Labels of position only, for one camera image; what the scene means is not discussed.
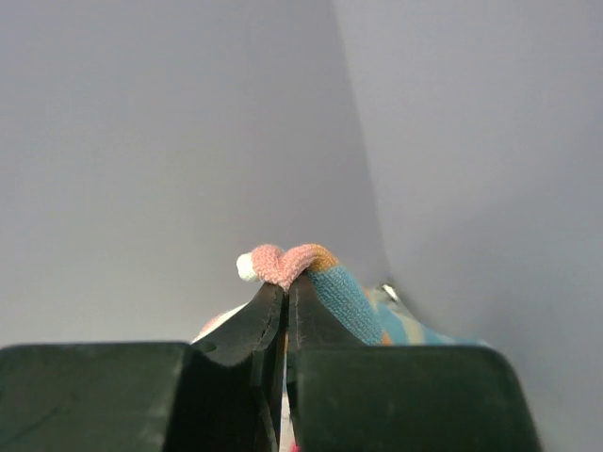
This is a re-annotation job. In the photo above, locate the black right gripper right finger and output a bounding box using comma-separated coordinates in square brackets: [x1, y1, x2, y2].
[287, 276, 542, 452]

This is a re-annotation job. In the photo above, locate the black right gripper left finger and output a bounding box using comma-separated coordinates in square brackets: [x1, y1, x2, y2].
[1, 284, 286, 451]

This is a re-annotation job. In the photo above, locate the blue orange dotted towel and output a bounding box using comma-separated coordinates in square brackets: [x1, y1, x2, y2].
[190, 243, 491, 348]

